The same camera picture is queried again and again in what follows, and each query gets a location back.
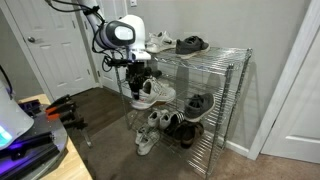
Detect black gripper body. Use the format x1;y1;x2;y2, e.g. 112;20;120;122
125;61;148;85

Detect white shoe orange lining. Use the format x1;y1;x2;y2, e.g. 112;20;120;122
130;77;177;111

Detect small white shoe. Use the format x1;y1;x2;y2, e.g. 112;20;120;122
158;111;173;131
147;109;162;128
137;129;162;157
134;124;149;146

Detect white shoe black swoosh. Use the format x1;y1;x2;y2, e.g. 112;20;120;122
144;30;177;54

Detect black shoe white stripes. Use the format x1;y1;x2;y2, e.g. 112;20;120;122
165;111;186;136

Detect brown shoe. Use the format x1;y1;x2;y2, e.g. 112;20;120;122
193;121;205;138
173;120;198;149

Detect plain white door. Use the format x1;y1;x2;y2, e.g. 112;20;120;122
95;0;129;93

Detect dark grey sneaker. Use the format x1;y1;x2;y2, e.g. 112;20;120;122
184;92;216;123
175;35;211;60

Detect white door with knob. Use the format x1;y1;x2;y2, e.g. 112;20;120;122
4;0;98;101

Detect wooden table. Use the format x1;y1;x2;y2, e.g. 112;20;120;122
18;93;94;180

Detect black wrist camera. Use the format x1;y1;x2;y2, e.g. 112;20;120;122
103;56;130;71

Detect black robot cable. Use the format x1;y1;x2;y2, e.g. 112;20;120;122
44;0;131;73

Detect chrome wire shoe rack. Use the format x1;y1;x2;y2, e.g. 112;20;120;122
113;46;254;179

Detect grey round base plate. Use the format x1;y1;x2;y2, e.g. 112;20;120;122
0;103;69;180

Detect black mounting bracket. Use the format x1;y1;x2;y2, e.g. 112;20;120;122
0;131;56;161
18;99;46;118

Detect white door with frame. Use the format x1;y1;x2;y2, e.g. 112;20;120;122
248;0;320;165

